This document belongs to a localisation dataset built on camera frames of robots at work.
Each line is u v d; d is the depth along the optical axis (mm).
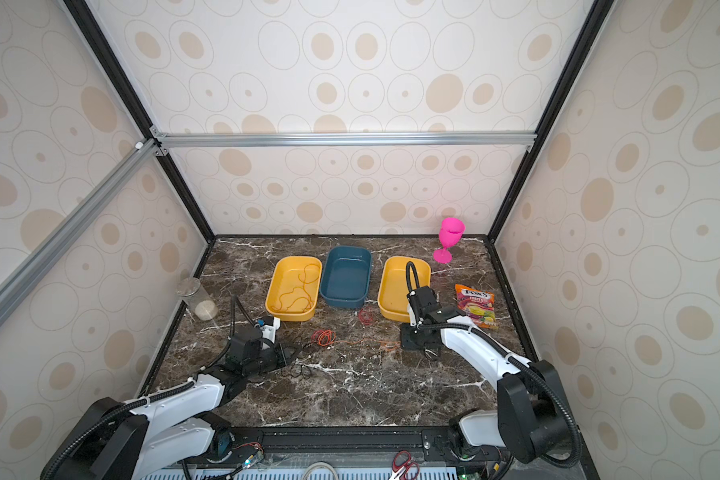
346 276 1064
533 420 415
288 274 1085
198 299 957
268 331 792
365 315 987
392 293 1033
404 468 701
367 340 924
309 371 853
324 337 887
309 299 1005
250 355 688
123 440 417
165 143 919
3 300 523
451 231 1029
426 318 636
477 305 964
